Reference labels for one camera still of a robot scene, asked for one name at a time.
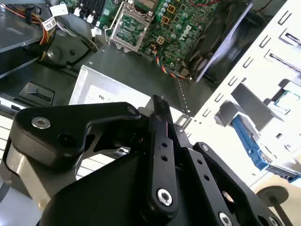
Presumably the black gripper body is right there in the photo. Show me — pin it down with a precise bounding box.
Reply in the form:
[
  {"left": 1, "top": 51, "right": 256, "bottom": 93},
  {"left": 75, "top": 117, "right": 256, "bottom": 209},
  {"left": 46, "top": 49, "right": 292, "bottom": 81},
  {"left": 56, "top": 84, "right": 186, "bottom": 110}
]
[{"left": 40, "top": 153, "right": 212, "bottom": 226}]

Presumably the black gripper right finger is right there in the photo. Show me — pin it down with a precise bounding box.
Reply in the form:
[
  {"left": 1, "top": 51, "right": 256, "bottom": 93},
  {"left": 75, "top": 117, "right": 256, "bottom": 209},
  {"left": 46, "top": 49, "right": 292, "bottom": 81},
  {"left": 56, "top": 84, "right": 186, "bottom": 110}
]
[{"left": 162, "top": 95, "right": 291, "bottom": 226}]

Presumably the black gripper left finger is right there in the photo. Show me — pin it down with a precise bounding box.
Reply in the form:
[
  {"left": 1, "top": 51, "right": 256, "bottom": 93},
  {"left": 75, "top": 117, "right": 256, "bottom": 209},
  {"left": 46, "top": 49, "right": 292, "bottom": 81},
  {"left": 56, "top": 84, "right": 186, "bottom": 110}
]
[{"left": 3, "top": 95, "right": 180, "bottom": 217}]

